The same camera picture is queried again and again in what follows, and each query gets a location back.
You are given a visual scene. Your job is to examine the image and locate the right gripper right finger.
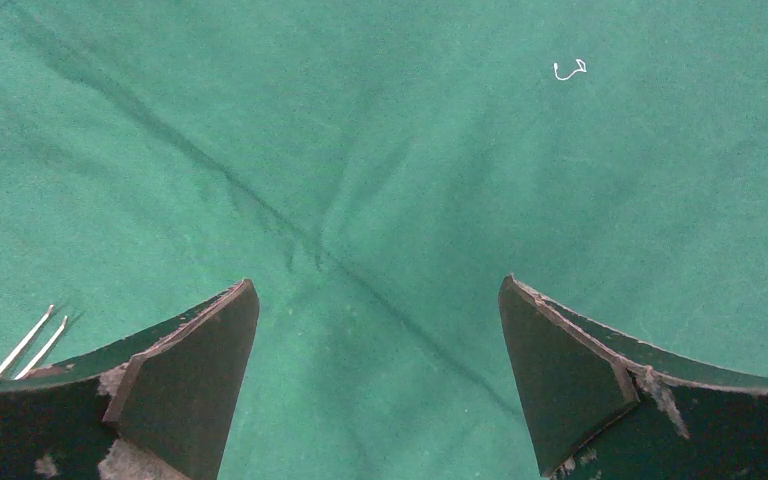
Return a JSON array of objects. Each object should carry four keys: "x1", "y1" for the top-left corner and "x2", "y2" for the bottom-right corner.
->
[{"x1": 498, "y1": 277, "x2": 768, "y2": 479}]

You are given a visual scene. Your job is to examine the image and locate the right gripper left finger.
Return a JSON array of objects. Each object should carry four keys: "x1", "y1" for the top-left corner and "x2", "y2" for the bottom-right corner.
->
[{"x1": 0, "y1": 279, "x2": 260, "y2": 479}]

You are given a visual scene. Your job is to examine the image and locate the pointed steel tweezers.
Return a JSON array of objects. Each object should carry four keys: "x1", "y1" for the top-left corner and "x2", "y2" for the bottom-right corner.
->
[{"x1": 0, "y1": 304, "x2": 70, "y2": 380}]

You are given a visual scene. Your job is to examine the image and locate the green surgical cloth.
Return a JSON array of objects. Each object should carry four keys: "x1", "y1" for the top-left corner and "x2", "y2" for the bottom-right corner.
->
[{"x1": 0, "y1": 1, "x2": 768, "y2": 479}]

